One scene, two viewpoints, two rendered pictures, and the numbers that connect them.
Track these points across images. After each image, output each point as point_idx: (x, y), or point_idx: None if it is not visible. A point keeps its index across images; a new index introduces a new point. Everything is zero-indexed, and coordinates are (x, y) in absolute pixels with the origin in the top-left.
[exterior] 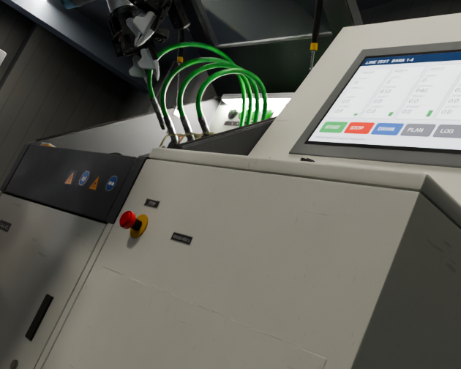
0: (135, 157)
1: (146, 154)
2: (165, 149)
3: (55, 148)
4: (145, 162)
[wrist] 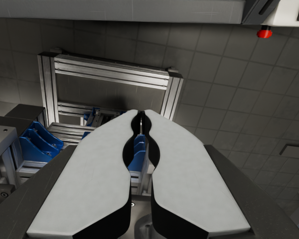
0: (239, 23)
1: (250, 15)
2: (298, 26)
3: (10, 18)
4: (260, 23)
